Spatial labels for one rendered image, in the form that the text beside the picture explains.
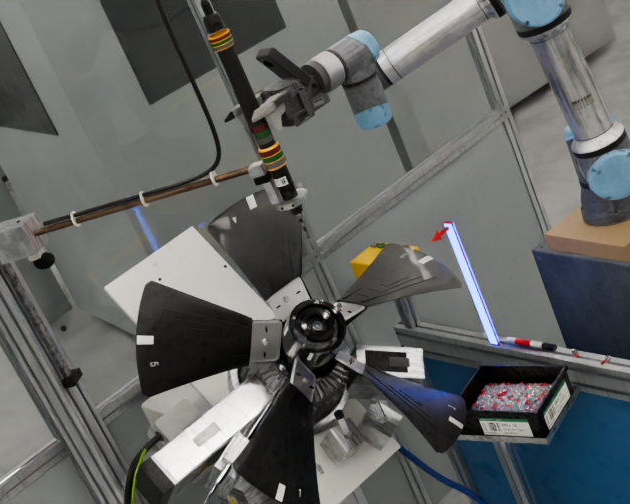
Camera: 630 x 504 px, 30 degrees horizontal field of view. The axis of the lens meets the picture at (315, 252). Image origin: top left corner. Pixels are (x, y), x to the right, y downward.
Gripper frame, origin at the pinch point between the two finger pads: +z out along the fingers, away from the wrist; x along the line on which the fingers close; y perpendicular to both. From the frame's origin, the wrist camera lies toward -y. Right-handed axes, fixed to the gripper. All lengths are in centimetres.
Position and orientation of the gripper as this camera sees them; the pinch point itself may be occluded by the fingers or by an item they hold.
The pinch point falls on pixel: (240, 115)
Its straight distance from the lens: 229.8
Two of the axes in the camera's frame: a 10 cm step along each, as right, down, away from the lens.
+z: -6.9, 5.3, -4.9
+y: 3.8, 8.5, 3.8
